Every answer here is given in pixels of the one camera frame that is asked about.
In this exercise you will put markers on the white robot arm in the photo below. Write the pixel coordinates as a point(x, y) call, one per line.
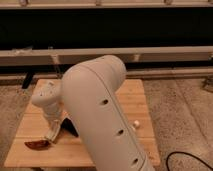
point(87, 93)

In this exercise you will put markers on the dark red chili pepper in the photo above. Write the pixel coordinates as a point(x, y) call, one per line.
point(38, 145)

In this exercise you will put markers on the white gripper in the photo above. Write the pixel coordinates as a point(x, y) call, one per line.
point(54, 117)

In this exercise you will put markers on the black post foot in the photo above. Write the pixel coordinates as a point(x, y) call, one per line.
point(27, 80)

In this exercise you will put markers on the small white bottle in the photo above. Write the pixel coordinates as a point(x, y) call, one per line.
point(136, 125)

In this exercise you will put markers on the grey metal rail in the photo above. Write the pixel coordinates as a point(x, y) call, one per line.
point(128, 55)

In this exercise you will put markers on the black square cloth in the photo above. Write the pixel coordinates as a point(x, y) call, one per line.
point(68, 125)

